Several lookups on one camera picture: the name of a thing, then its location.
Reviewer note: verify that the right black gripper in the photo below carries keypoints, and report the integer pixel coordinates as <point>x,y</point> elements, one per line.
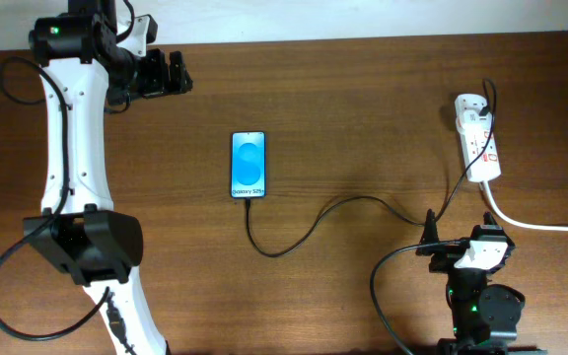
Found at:
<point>448,261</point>

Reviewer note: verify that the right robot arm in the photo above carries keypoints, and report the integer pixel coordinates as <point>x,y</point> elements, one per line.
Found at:
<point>485,315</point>

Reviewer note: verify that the blue Samsung Galaxy smartphone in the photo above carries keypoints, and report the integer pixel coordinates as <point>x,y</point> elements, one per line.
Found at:
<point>248,165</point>

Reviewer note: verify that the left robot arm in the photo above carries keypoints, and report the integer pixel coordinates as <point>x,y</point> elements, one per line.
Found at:
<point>91,63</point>

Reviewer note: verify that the white USB charger plug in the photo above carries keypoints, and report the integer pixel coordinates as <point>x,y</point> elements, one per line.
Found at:
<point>474,120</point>

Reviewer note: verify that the white power strip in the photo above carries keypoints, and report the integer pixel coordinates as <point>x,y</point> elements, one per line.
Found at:
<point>478,146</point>

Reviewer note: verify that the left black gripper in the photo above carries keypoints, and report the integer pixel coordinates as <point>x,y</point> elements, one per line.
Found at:
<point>159,82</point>

